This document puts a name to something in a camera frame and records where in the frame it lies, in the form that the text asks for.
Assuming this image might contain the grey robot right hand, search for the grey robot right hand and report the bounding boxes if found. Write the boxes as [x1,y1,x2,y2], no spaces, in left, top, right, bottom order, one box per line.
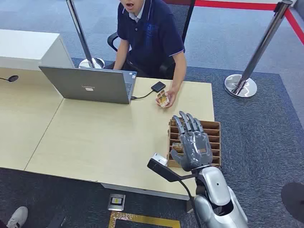
[170,111,213,172]

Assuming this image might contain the person's left hand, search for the person's left hand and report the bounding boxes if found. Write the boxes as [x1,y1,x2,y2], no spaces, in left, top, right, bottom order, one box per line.
[155,89,178,109]

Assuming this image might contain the wooden slotted card rack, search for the wooden slotted card rack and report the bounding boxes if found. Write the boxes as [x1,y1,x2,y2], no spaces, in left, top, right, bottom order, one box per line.
[167,118,221,168]

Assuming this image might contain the person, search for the person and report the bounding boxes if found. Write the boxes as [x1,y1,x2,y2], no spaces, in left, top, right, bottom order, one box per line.
[104,0,188,109]

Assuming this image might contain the black office chair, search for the black office chair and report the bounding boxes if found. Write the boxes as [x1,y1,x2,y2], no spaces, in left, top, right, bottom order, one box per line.
[107,0,196,79]

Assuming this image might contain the grey laptop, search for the grey laptop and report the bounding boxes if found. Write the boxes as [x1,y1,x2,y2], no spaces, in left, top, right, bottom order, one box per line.
[38,65,137,105]

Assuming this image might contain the metal floor socket box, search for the metal floor socket box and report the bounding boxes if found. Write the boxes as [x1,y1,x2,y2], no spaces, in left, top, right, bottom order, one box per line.
[107,193,126,211]

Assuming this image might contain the red barrier belt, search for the red barrier belt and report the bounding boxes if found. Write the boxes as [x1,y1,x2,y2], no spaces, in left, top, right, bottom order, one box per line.
[164,0,278,11]
[284,8,304,45]

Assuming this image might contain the black round base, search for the black round base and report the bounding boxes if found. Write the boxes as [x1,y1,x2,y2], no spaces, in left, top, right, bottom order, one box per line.
[281,181,304,223]

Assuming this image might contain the white cabinet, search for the white cabinet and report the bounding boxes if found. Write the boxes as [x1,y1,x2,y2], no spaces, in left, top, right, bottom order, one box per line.
[0,28,75,71]

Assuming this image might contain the black desk microphone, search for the black desk microphone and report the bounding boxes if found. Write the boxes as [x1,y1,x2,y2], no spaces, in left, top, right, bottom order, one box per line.
[0,75,20,83]

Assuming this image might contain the white shoe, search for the white shoe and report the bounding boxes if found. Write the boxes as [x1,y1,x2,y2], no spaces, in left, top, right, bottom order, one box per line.
[6,206,29,228]

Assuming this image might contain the black reader cable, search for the black reader cable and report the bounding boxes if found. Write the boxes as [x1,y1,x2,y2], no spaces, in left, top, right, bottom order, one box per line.
[130,89,155,101]

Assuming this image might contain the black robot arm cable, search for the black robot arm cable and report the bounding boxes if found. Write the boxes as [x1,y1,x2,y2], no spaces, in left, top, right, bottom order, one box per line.
[178,179,202,228]

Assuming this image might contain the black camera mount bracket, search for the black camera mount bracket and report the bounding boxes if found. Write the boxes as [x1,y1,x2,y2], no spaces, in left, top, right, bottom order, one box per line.
[147,158,198,183]

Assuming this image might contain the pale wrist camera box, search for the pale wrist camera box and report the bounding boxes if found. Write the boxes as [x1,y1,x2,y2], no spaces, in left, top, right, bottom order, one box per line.
[152,153,168,167]

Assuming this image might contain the chrome stanchion post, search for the chrome stanchion post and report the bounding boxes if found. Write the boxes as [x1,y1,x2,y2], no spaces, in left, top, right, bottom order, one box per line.
[66,0,105,69]
[224,0,293,99]

